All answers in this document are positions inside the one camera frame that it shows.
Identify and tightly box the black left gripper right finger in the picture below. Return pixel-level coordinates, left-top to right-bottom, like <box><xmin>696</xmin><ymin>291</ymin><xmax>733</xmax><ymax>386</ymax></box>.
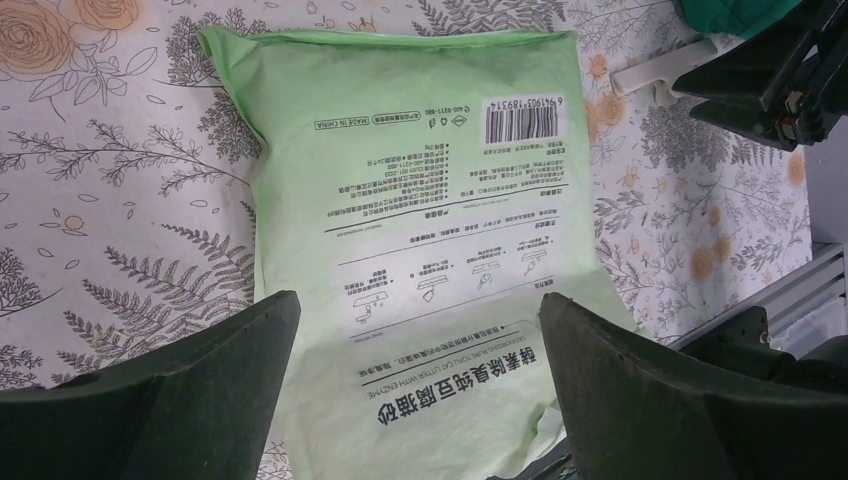
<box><xmin>540</xmin><ymin>293</ymin><xmax>794</xmax><ymax>479</ymax></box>

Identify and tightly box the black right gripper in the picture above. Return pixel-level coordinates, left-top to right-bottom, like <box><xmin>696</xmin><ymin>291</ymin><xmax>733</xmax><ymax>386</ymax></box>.
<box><xmin>673</xmin><ymin>1</ymin><xmax>847</xmax><ymax>151</ymax></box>

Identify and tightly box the green cat litter bag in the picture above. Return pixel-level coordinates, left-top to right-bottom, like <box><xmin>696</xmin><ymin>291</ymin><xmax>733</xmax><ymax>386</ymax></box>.
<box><xmin>198</xmin><ymin>27</ymin><xmax>635</xmax><ymax>479</ymax></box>

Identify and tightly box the crumpled green garment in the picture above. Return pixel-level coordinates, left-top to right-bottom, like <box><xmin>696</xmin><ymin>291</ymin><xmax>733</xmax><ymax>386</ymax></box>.
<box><xmin>677</xmin><ymin>0</ymin><xmax>801</xmax><ymax>39</ymax></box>

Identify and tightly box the beige bag sealing clip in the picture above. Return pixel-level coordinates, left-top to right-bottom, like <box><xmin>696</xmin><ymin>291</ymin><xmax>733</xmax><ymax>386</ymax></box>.
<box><xmin>610</xmin><ymin>38</ymin><xmax>718</xmax><ymax>106</ymax></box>

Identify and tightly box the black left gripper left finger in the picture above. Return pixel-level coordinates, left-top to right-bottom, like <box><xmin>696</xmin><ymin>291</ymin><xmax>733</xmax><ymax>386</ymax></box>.
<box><xmin>46</xmin><ymin>291</ymin><xmax>300</xmax><ymax>479</ymax></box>

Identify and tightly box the floral patterned mat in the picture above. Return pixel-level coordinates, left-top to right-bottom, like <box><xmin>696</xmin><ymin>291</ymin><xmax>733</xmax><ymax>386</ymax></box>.
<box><xmin>1</xmin><ymin>1</ymin><xmax>812</xmax><ymax>388</ymax></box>

